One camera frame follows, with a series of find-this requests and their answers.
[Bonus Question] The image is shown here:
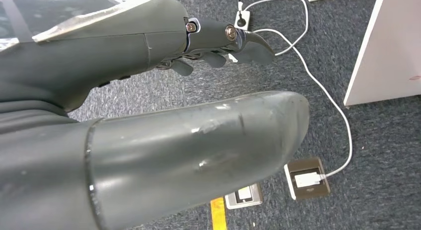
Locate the brown floor socket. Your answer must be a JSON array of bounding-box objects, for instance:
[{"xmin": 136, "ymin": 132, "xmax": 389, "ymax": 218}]
[{"xmin": 283, "ymin": 157, "xmax": 331, "ymax": 201}]

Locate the white power cable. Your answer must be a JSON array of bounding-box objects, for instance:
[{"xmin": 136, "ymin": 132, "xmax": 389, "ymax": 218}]
[{"xmin": 241, "ymin": 0, "xmax": 353, "ymax": 180}]

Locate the white power plug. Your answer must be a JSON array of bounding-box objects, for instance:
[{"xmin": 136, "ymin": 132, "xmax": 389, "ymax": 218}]
[{"xmin": 294, "ymin": 171, "xmax": 326, "ymax": 189}]

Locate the silver floor socket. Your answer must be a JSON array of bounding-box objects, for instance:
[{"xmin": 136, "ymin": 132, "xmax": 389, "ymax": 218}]
[{"xmin": 224, "ymin": 183, "xmax": 264, "ymax": 210}]

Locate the white desk leg panel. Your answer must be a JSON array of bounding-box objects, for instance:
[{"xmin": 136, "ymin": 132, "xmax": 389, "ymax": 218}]
[{"xmin": 344, "ymin": 0, "xmax": 421, "ymax": 107}]

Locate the white power strip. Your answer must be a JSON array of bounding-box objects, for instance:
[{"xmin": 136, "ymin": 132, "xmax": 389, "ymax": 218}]
[{"xmin": 227, "ymin": 1, "xmax": 251, "ymax": 63}]

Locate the yellow floor tape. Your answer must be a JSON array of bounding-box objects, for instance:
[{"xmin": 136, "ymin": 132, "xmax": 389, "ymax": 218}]
[{"xmin": 210, "ymin": 197, "xmax": 228, "ymax": 230}]

